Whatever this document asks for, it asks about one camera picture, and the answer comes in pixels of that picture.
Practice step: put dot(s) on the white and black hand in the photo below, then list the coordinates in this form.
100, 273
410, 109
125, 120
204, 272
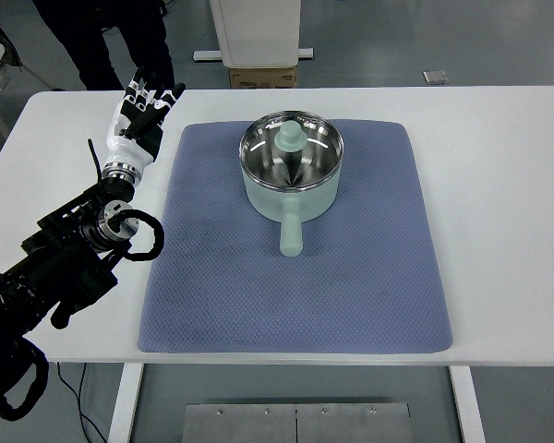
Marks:
127, 150

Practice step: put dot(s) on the glass lid with green knob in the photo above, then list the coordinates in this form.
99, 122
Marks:
290, 138

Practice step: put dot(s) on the light green pot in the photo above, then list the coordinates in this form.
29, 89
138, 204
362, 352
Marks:
304, 203

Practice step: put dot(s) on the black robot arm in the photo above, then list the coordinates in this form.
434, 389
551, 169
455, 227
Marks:
74, 272

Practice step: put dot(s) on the person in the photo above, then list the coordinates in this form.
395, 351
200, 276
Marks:
97, 41

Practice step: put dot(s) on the cardboard box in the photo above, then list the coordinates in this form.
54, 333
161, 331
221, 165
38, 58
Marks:
263, 77

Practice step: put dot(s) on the white cabinet with base foot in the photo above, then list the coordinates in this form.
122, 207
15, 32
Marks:
258, 27

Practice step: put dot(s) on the blue-grey quilted mat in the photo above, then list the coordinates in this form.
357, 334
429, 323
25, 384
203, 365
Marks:
295, 300

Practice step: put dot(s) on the white table leg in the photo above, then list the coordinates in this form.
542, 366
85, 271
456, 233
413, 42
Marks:
124, 406
468, 406

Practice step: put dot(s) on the grey floor socket plate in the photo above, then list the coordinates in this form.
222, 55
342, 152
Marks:
435, 77

